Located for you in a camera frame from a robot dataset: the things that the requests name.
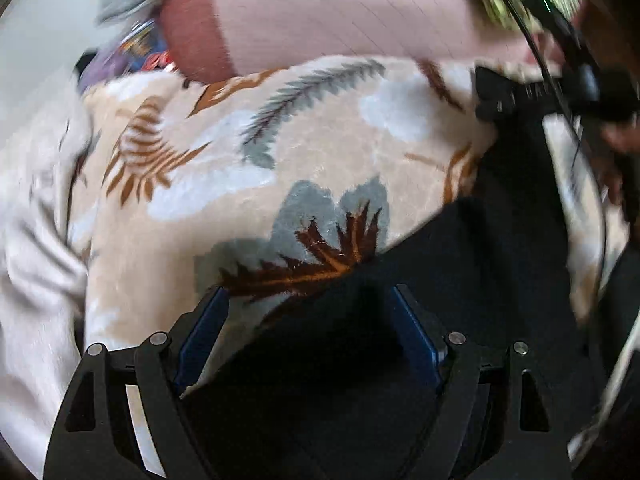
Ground black pants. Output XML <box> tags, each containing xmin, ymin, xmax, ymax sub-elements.
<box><xmin>182</xmin><ymin>115</ymin><xmax>613</xmax><ymax>480</ymax></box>

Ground leaf print blanket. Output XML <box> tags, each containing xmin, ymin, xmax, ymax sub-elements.
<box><xmin>65</xmin><ymin>55</ymin><xmax>631</xmax><ymax>411</ymax></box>

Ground beige velvet garment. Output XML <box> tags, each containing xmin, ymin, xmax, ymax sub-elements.
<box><xmin>0</xmin><ymin>77</ymin><xmax>103</xmax><ymax>478</ymax></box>

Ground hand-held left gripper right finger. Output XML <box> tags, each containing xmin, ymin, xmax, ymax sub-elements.
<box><xmin>392</xmin><ymin>284</ymin><xmax>573</xmax><ymax>480</ymax></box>

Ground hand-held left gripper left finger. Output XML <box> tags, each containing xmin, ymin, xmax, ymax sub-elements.
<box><xmin>42</xmin><ymin>285</ymin><xmax>231</xmax><ymax>480</ymax></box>

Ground purple cloth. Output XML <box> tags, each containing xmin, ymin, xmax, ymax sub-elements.
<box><xmin>79</xmin><ymin>45</ymin><xmax>168</xmax><ymax>93</ymax></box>

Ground colourful snack packet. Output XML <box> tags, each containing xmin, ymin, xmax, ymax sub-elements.
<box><xmin>117</xmin><ymin>21</ymin><xmax>177</xmax><ymax>75</ymax></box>

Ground pink pillow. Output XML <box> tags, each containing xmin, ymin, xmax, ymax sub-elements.
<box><xmin>160</xmin><ymin>0</ymin><xmax>553</xmax><ymax>86</ymax></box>

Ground black cable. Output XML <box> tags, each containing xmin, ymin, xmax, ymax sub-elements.
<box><xmin>470</xmin><ymin>0</ymin><xmax>591</xmax><ymax>171</ymax></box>

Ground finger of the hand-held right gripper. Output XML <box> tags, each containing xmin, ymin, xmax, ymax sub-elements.
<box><xmin>474</xmin><ymin>66</ymin><xmax>558</xmax><ymax>122</ymax></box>

